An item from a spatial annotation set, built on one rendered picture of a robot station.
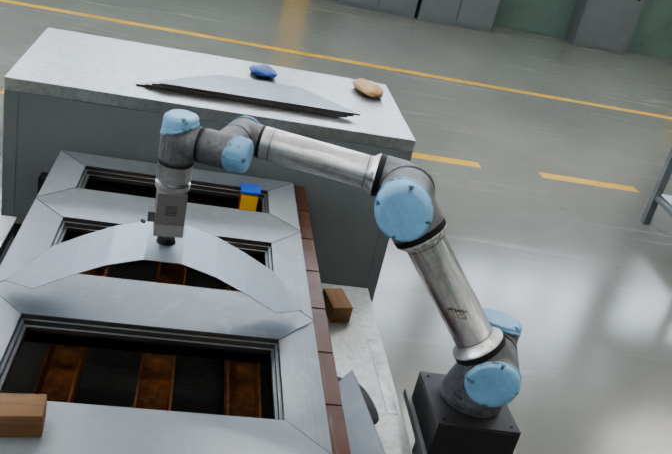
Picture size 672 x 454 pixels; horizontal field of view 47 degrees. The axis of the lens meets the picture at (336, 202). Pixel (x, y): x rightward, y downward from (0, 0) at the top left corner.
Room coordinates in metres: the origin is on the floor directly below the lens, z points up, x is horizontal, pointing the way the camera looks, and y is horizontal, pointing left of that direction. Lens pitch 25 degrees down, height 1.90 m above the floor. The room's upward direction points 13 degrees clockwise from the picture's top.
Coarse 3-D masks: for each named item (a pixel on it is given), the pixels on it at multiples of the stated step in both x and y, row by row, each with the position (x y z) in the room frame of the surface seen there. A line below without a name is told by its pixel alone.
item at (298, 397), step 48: (192, 192) 2.16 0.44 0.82; (240, 240) 1.88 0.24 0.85; (0, 288) 1.41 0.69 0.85; (48, 288) 1.45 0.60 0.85; (96, 288) 1.49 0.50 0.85; (144, 288) 1.54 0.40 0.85; (192, 288) 1.58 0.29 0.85; (96, 336) 1.36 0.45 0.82; (144, 336) 1.39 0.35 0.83; (192, 336) 1.41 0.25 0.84; (240, 336) 1.44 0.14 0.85; (288, 336) 1.48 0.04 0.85; (0, 384) 1.15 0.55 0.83; (288, 384) 1.31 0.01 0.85
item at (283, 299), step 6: (276, 276) 1.62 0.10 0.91; (276, 282) 1.59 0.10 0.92; (276, 288) 1.56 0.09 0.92; (282, 288) 1.58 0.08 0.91; (276, 294) 1.54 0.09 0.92; (282, 294) 1.56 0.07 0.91; (288, 294) 1.58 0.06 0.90; (276, 300) 1.51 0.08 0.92; (282, 300) 1.53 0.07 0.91; (288, 300) 1.55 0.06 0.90; (276, 306) 1.49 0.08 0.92; (282, 306) 1.50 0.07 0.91; (288, 306) 1.52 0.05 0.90; (276, 312) 1.46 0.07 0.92; (282, 312) 1.48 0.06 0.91
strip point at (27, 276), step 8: (48, 248) 1.52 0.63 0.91; (40, 256) 1.49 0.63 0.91; (32, 264) 1.46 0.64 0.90; (40, 264) 1.45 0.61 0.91; (16, 272) 1.44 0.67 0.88; (24, 272) 1.43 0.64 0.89; (32, 272) 1.42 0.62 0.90; (40, 272) 1.41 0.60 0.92; (8, 280) 1.41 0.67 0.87; (16, 280) 1.40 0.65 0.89; (24, 280) 1.39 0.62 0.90; (32, 280) 1.38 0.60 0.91; (32, 288) 1.35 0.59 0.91
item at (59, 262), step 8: (72, 240) 1.52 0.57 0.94; (80, 240) 1.51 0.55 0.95; (56, 248) 1.51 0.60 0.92; (64, 248) 1.49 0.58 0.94; (72, 248) 1.48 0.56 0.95; (48, 256) 1.48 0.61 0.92; (56, 256) 1.47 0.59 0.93; (64, 256) 1.46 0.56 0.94; (72, 256) 1.45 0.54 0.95; (48, 264) 1.44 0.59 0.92; (56, 264) 1.43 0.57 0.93; (64, 264) 1.42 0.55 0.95; (72, 264) 1.41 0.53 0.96; (48, 272) 1.40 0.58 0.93; (56, 272) 1.39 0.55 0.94; (64, 272) 1.38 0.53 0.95; (40, 280) 1.37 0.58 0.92; (48, 280) 1.37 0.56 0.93; (56, 280) 1.36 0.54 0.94
